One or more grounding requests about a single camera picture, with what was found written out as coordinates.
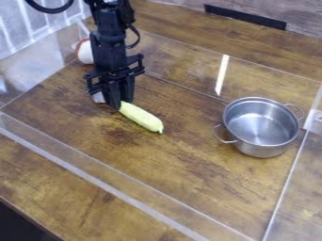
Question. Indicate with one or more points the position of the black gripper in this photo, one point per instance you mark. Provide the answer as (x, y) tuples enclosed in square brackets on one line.
[(115, 71)]

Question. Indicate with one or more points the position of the green handled metal spoon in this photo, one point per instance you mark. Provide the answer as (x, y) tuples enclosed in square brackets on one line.
[(142, 117)]

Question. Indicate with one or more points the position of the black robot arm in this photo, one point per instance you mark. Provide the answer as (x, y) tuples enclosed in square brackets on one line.
[(114, 17)]

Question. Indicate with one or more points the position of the white mushroom toy red cap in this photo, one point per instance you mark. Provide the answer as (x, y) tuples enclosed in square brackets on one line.
[(83, 51)]

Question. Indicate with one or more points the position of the clear acrylic stand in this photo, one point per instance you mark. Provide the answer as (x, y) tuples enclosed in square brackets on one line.
[(81, 33)]

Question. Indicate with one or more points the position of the black bar on table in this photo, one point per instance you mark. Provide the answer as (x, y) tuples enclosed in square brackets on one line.
[(246, 17)]

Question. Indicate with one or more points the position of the stainless steel pot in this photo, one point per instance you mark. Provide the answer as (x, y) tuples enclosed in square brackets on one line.
[(259, 126)]

